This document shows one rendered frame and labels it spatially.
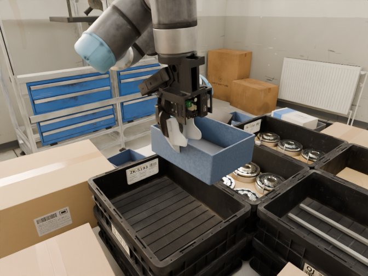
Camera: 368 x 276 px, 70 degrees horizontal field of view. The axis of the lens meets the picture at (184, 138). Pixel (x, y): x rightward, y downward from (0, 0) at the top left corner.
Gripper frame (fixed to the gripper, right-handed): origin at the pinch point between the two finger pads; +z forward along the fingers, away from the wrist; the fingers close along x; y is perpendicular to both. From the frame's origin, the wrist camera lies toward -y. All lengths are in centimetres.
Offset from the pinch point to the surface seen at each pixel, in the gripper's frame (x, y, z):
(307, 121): 91, -12, 31
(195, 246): -5.5, 10.2, 19.0
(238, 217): 8.6, 10.8, 20.3
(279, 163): 43, 2, 26
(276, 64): 343, -180, 79
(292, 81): 330, -143, 96
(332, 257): 14.0, 31.0, 20.8
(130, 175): 0.0, -27.8, 23.4
